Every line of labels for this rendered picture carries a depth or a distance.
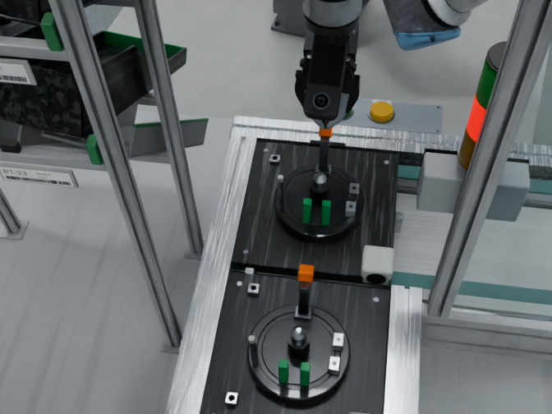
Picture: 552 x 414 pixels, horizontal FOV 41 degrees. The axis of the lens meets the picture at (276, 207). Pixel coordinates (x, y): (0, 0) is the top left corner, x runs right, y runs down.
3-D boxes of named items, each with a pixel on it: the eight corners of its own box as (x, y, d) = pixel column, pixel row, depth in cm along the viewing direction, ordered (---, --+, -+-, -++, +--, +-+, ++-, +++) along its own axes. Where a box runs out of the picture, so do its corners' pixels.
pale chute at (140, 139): (131, 126, 123) (135, 101, 123) (204, 144, 121) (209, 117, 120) (40, 135, 96) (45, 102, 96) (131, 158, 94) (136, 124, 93)
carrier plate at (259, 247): (256, 148, 125) (255, 140, 123) (397, 161, 122) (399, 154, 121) (231, 269, 111) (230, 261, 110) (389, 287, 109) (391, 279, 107)
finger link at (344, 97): (349, 107, 113) (352, 63, 105) (345, 136, 109) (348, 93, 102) (328, 105, 113) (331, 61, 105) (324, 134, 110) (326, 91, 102)
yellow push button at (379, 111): (370, 107, 129) (370, 99, 128) (393, 109, 129) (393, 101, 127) (368, 124, 127) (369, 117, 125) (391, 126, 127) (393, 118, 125)
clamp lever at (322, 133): (317, 163, 117) (320, 121, 112) (329, 165, 116) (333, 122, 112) (315, 175, 114) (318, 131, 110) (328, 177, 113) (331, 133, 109)
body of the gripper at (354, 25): (358, 55, 106) (364, -13, 96) (353, 98, 101) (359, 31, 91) (305, 51, 107) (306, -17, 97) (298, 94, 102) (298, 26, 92)
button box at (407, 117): (322, 117, 135) (323, 93, 130) (437, 126, 133) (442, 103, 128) (318, 145, 131) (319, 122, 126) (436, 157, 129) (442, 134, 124)
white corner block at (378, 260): (361, 257, 112) (363, 243, 109) (392, 260, 111) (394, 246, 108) (359, 284, 109) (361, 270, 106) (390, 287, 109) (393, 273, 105)
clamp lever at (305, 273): (296, 305, 102) (299, 263, 98) (310, 307, 102) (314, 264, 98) (293, 323, 99) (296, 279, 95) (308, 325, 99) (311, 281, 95)
